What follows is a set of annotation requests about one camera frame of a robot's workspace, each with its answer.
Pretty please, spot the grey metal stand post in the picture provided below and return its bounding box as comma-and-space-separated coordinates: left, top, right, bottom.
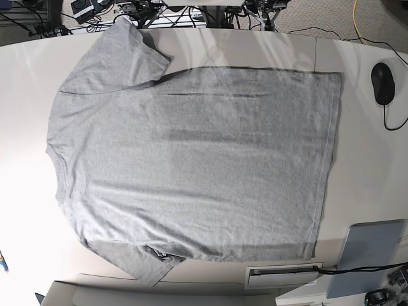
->
199, 6, 229, 29

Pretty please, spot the blue orange object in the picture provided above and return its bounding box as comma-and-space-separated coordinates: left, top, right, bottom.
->
0, 252, 9, 273

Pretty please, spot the black computer mouse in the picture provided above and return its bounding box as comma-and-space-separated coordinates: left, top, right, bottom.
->
371, 62, 395, 106

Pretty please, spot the yellow cable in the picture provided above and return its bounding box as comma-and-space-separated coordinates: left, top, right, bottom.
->
352, 0, 408, 66

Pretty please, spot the grey T-shirt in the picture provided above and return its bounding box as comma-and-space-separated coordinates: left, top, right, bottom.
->
46, 19, 342, 286

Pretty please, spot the black mouse cable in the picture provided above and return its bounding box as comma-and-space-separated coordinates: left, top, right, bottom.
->
383, 104, 408, 131

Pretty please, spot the black white device box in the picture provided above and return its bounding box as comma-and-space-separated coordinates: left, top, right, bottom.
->
71, 0, 94, 24

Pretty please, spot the black laptop cable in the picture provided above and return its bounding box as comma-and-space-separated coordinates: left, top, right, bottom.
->
314, 263, 408, 275

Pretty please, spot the white table cable slot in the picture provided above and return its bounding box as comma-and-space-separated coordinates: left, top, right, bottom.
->
244, 262, 323, 290

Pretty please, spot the grey laptop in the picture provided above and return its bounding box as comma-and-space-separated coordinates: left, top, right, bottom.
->
326, 219, 404, 299

